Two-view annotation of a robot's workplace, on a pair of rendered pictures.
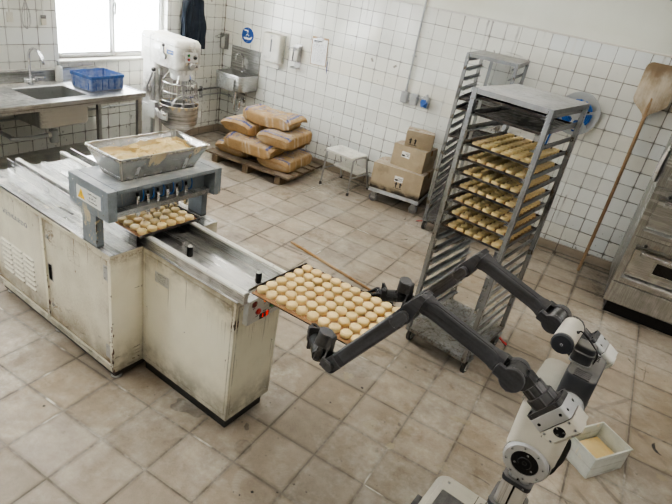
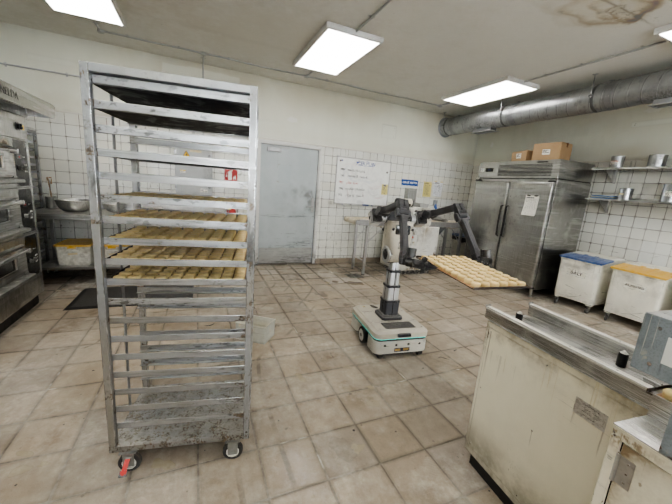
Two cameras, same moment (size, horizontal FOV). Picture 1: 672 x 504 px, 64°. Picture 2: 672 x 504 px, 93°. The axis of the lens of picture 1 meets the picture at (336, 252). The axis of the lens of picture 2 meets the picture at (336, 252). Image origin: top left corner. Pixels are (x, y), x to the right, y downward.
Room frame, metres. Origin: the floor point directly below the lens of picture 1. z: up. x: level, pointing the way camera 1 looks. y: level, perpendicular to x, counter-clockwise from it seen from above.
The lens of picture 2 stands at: (4.01, 0.62, 1.44)
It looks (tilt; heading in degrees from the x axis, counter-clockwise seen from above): 12 degrees down; 221
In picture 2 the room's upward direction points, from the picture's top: 5 degrees clockwise
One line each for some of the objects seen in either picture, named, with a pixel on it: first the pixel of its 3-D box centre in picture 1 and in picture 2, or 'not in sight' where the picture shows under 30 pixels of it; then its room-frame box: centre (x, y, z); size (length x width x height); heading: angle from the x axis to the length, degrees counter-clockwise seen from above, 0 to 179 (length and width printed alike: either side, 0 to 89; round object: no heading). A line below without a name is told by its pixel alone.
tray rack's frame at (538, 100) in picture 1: (488, 230); (190, 275); (3.30, -0.97, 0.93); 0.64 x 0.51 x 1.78; 145
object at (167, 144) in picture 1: (150, 151); not in sight; (2.64, 1.05, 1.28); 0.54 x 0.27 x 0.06; 149
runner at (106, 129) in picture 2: (492, 123); (177, 136); (3.42, -0.81, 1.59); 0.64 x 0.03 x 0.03; 145
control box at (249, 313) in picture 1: (262, 304); not in sight; (2.19, 0.31, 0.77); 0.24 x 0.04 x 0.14; 149
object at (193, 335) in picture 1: (208, 323); (560, 431); (2.38, 0.62, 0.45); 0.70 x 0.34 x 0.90; 59
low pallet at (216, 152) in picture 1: (264, 161); not in sight; (6.33, 1.08, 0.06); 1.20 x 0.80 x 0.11; 67
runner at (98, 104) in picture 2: (496, 109); (177, 113); (3.42, -0.81, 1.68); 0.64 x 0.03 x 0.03; 145
